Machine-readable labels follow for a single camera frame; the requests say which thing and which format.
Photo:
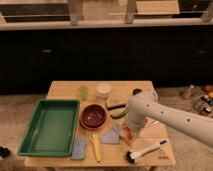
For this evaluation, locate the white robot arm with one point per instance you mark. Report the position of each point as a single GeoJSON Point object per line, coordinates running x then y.
{"type": "Point", "coordinates": [146, 104]}

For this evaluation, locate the white plastic cup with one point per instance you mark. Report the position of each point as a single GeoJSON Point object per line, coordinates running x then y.
{"type": "Point", "coordinates": [103, 90]}

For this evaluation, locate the grey folded cloth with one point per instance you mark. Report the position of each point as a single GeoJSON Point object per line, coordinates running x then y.
{"type": "Point", "coordinates": [112, 136]}

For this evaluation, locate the yellow banana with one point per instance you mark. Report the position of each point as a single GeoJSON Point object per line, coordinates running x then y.
{"type": "Point", "coordinates": [94, 138]}

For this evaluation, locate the green plastic cup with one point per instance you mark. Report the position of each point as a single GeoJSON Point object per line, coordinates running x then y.
{"type": "Point", "coordinates": [83, 92]}

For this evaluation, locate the dark red bowl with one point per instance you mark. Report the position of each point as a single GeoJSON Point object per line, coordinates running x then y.
{"type": "Point", "coordinates": [93, 117]}

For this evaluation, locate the black brown eraser block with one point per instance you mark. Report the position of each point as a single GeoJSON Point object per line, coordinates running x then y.
{"type": "Point", "coordinates": [110, 105]}

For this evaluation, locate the blue grey sponge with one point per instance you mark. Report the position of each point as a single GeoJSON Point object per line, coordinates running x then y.
{"type": "Point", "coordinates": [78, 152]}

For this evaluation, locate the green plastic tray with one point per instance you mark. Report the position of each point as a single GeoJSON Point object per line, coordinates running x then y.
{"type": "Point", "coordinates": [51, 129]}

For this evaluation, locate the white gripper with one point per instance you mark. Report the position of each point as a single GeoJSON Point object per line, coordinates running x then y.
{"type": "Point", "coordinates": [134, 128]}

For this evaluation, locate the dark cabinet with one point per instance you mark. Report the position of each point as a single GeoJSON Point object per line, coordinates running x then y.
{"type": "Point", "coordinates": [168, 56]}

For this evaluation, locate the metal cup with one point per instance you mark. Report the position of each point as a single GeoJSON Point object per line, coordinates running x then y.
{"type": "Point", "coordinates": [136, 91]}

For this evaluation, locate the red yellow apple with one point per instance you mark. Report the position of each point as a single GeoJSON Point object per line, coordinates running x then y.
{"type": "Point", "coordinates": [126, 135]}

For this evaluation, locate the metal spoon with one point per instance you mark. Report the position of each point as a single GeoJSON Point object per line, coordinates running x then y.
{"type": "Point", "coordinates": [151, 124]}

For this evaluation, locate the green pepper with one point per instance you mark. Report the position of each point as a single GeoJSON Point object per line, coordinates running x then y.
{"type": "Point", "coordinates": [121, 114]}

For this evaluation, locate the white black dish brush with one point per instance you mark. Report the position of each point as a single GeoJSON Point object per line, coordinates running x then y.
{"type": "Point", "coordinates": [132, 156]}

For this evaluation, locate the wooden table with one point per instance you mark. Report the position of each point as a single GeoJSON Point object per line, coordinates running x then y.
{"type": "Point", "coordinates": [112, 155]}

